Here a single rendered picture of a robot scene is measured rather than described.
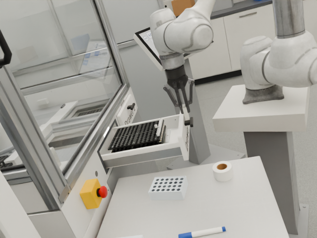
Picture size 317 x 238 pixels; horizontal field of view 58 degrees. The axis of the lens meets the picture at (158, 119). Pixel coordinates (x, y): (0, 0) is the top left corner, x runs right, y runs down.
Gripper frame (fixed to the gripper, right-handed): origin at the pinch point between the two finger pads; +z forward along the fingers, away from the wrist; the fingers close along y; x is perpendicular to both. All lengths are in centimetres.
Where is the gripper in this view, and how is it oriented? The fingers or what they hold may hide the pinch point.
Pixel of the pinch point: (186, 113)
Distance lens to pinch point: 120.3
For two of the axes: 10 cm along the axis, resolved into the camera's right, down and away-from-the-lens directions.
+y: -9.6, 1.9, 2.1
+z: 2.7, 8.8, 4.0
